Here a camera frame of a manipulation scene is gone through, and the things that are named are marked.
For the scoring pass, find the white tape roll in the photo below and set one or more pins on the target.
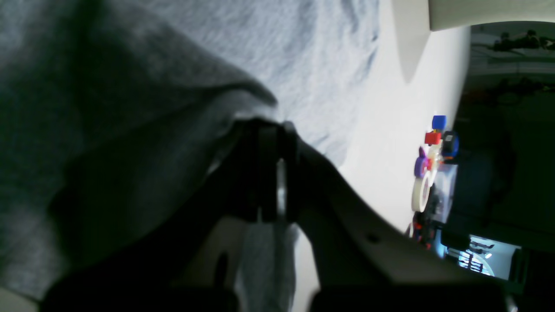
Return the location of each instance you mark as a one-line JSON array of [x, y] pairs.
[[421, 192]]

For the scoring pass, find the grey T-shirt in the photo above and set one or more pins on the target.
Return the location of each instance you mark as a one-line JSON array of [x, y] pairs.
[[113, 112]]

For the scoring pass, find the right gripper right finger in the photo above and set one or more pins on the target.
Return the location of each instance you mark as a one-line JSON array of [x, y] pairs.
[[364, 264]]

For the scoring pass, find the blue and red blocks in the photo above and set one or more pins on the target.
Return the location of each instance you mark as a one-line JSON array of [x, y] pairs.
[[438, 125]]

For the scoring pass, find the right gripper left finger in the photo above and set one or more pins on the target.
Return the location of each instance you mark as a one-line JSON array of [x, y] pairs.
[[188, 263]]

